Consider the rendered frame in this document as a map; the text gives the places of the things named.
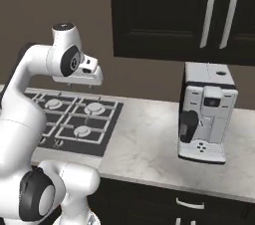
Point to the wide black wall cupboard door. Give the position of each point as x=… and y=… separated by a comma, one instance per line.
x=159, y=13

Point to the white coffee machine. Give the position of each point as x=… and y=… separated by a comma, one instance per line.
x=207, y=119

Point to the black hob knob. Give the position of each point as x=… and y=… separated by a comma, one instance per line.
x=43, y=141
x=59, y=143

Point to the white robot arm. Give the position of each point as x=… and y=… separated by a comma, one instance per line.
x=23, y=129

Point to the black drawer front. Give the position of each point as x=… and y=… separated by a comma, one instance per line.
x=146, y=200

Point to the black gas hob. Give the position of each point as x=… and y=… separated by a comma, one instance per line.
x=99, y=119

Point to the narrow black wall cupboard door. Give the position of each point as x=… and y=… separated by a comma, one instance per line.
x=247, y=13

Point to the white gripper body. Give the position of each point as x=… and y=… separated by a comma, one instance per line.
x=84, y=78

